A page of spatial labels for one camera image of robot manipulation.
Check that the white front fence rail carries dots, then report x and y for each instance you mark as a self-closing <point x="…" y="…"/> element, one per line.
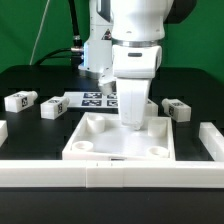
<point x="118" y="174"/>

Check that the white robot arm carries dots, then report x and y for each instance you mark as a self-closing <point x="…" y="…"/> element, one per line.
<point x="128" y="23"/>

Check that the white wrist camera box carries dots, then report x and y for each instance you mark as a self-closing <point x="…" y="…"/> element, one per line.
<point x="106" y="81"/>

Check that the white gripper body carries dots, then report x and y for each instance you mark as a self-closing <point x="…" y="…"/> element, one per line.
<point x="134" y="69"/>

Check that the white square tabletop part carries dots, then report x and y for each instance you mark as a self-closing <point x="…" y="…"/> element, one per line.
<point x="102" y="137"/>

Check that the white marker tag sheet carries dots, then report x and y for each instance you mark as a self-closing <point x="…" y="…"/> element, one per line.
<point x="91" y="100"/>

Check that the white right fence rail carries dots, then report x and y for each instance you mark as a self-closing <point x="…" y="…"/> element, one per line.
<point x="213" y="140"/>

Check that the white left fence piece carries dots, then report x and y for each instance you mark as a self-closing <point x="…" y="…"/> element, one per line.
<point x="3" y="131"/>

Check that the white fence rail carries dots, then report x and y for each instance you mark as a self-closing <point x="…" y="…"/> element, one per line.
<point x="213" y="140"/>
<point x="118" y="174"/>

